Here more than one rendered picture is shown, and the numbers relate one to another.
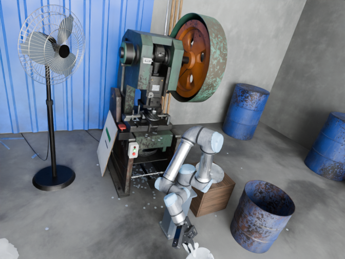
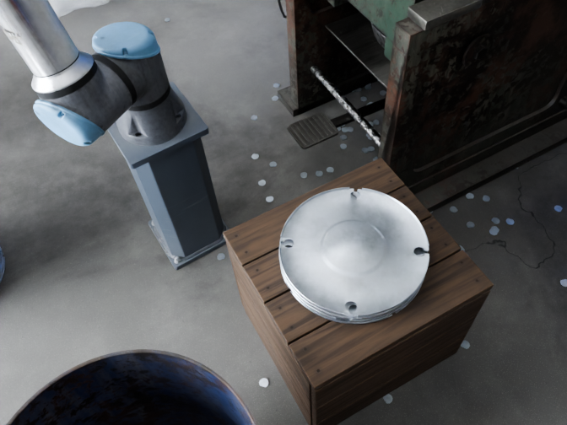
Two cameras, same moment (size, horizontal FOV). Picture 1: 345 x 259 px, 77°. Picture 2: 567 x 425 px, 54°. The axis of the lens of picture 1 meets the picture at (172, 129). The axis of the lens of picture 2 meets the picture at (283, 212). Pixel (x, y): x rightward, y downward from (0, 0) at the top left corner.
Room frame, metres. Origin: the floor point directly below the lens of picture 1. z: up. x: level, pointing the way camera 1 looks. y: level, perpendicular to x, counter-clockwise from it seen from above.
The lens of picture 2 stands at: (1.76, -1.02, 1.31)
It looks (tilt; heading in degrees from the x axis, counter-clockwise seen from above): 55 degrees down; 98
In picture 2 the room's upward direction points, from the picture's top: 5 degrees counter-clockwise
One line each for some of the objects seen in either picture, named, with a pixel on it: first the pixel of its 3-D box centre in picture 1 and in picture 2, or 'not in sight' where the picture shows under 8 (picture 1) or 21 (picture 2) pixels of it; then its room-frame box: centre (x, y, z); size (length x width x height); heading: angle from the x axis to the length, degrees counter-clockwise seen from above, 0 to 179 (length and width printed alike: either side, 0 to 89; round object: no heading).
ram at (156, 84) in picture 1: (153, 89); not in sight; (2.00, 0.25, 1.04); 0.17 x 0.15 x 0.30; 32
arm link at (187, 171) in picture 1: (187, 173); (129, 61); (1.37, -0.18, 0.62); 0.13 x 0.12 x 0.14; 63
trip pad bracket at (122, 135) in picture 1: (122, 140); not in sight; (1.67, 0.42, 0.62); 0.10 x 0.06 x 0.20; 122
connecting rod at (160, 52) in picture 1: (155, 63); not in sight; (2.03, 0.28, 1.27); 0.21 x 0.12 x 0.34; 32
